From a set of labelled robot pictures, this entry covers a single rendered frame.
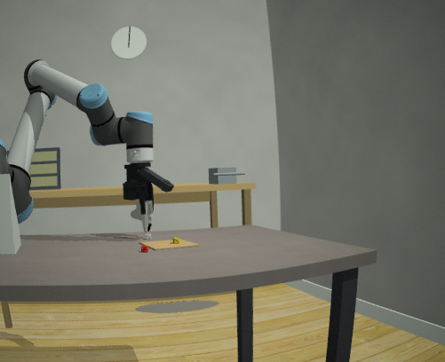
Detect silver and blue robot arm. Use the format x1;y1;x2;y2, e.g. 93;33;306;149
0;59;154;224

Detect tan mat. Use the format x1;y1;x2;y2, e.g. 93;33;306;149
139;240;201;250

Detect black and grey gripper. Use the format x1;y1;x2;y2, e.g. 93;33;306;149
123;162;154;232

